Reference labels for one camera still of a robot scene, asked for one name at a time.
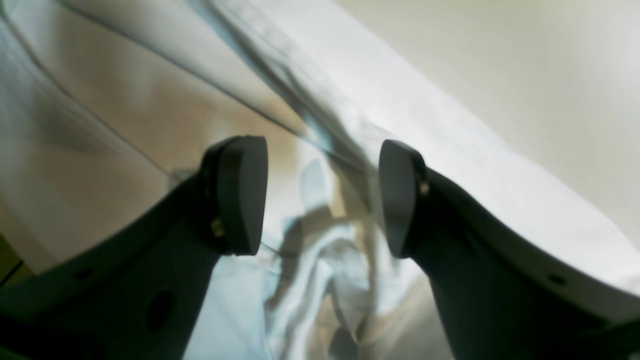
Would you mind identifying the white T-shirt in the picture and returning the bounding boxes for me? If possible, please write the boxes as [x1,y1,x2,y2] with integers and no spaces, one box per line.
[0,0,640,360]

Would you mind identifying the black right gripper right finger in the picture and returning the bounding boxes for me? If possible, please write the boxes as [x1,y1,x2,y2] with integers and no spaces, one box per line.
[378,139,640,360]

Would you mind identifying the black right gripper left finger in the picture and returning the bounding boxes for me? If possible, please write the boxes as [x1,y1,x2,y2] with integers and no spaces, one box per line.
[1,136,269,360]

